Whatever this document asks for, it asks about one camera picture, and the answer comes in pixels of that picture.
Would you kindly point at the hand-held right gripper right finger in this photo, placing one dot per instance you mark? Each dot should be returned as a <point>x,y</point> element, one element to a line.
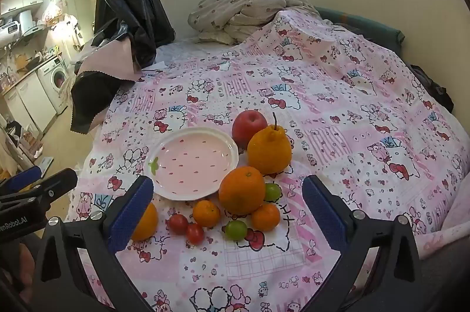
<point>326,214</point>

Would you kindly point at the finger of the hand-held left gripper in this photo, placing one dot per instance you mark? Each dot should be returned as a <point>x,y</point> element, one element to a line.
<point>22,177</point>
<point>60,179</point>

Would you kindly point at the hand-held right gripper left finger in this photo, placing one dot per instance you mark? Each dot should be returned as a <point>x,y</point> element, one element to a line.
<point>128,214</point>

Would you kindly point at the round orange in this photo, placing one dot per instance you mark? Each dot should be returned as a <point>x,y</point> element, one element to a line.
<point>147,224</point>
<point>242,190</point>

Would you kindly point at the red cherry tomato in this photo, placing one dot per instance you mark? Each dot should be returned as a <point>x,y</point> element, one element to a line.
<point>194,233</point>
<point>178,224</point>

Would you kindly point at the small tangerine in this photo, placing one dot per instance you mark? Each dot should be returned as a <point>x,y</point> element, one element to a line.
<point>265,217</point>
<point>206,213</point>

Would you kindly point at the pink strawberry print plate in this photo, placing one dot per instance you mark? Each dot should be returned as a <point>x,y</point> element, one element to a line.
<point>194,161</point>

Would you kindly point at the knobbed orange with stem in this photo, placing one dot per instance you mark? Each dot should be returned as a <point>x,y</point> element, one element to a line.
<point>270,150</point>

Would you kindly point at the red apple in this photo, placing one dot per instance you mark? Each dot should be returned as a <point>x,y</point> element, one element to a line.
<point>248,126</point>

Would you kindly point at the green grape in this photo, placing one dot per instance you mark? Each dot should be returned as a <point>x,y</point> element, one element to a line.
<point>235,229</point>
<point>274,191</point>

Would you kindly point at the white base cabinet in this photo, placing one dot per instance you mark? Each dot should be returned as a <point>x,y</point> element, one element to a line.
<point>25,99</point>

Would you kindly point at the white washing machine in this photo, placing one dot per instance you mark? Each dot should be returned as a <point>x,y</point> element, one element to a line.
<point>55,80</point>

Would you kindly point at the pink cartoon printed blanket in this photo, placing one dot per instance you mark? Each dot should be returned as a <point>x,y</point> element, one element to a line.
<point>330,95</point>

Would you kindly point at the pink and black fabric sheet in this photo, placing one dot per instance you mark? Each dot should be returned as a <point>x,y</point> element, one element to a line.
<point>114,58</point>

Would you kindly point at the white paper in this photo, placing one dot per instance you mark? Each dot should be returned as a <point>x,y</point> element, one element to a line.
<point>154,66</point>

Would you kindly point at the white water heater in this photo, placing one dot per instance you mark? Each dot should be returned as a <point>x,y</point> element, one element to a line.
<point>25,22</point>

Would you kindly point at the dark cloth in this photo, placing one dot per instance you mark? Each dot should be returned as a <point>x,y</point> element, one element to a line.
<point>429,84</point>

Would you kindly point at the teal padded bed edge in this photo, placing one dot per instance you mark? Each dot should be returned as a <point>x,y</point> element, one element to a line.
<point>382,33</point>

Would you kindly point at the crumpled beige duvet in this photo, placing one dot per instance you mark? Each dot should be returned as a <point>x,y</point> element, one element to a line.
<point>242,14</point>

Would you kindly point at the white wall cabinet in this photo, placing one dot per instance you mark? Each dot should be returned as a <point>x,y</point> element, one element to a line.
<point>22,0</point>

